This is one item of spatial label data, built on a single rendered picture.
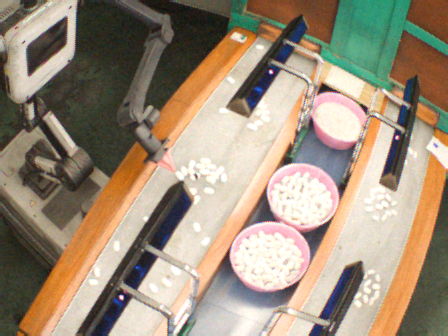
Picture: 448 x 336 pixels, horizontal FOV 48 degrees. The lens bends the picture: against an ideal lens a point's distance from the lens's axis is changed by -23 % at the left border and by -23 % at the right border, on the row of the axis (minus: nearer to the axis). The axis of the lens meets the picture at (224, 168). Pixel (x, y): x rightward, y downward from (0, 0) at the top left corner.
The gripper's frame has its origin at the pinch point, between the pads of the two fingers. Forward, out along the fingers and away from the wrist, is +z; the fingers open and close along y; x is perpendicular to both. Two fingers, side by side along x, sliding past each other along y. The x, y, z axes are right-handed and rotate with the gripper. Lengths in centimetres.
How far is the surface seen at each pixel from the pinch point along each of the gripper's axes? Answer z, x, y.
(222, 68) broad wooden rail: -5, 11, 58
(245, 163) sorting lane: 18.4, -4.7, 21.1
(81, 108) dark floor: -23, 124, 65
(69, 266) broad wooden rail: -7, 13, -52
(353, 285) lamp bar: 38, -66, -29
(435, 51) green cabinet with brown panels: 35, -76, 94
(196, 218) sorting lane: 15.6, -2.3, -7.5
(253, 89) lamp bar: -6.2, -30.6, 21.2
